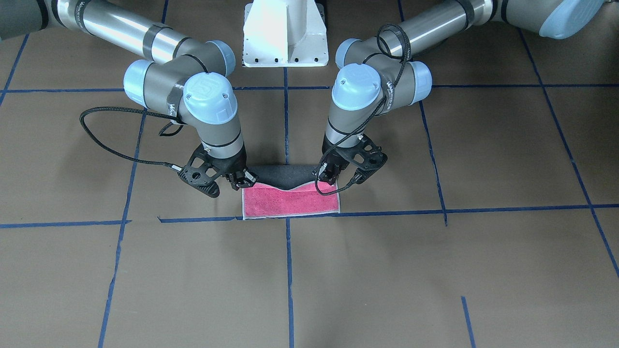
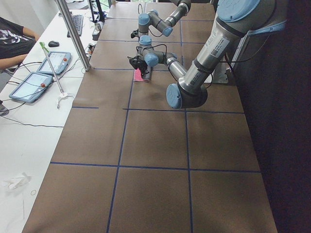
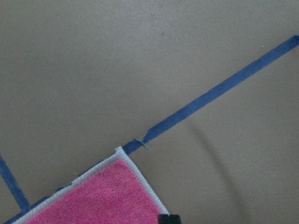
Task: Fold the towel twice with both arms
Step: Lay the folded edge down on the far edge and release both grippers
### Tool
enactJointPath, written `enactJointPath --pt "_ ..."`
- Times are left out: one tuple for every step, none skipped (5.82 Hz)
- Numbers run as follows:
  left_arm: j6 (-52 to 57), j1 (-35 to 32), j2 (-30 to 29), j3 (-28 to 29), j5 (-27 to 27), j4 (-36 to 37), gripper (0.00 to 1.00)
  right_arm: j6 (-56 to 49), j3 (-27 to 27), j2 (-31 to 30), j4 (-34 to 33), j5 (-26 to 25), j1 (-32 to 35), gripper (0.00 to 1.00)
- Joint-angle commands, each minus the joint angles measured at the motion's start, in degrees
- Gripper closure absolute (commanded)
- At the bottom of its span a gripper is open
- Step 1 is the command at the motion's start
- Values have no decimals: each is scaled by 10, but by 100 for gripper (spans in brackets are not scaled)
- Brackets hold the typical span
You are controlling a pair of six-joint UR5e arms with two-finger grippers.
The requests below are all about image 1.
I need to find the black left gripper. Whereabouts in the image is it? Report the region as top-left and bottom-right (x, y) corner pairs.
(313, 135), (388, 185)

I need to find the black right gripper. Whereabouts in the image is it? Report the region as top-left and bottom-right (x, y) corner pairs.
(177, 145), (257, 198)

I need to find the pink towel with white trim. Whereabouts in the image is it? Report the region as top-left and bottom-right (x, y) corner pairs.
(242, 181), (340, 220)

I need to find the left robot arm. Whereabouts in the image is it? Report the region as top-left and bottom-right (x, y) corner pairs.
(312, 0), (603, 186)

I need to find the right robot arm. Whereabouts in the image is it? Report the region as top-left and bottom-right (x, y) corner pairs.
(1, 0), (257, 198)

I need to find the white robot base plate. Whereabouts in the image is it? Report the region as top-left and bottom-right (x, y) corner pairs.
(242, 0), (329, 68)

